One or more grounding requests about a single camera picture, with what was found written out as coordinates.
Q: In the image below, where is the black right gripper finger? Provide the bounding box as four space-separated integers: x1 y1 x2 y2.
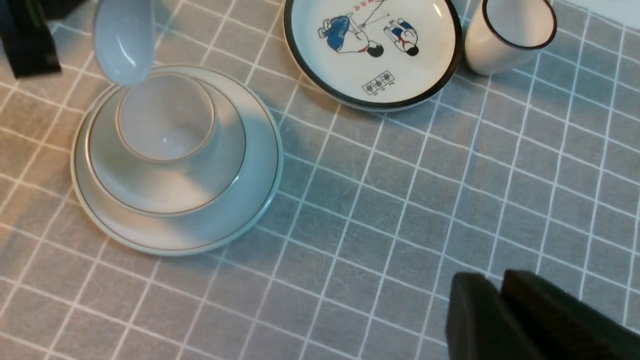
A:
502 269 640 360
0 0 85 78
445 272 545 360

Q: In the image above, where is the illustrated plate black rim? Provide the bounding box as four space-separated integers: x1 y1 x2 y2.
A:
282 0 463 112

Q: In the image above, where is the white bowl brown rim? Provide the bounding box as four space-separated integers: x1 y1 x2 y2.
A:
86 80 246 217

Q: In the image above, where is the white ceramic spoon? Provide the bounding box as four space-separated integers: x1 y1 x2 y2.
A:
93 0 155 86

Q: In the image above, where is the grey checked tablecloth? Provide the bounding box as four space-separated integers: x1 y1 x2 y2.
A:
0 0 640 360

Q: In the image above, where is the pale green plate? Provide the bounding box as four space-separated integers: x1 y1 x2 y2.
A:
70 64 283 256

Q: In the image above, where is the pale green cup brown rim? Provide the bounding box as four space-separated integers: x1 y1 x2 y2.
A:
115 71 218 165

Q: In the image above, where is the white cup black rim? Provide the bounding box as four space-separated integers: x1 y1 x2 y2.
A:
464 0 558 76

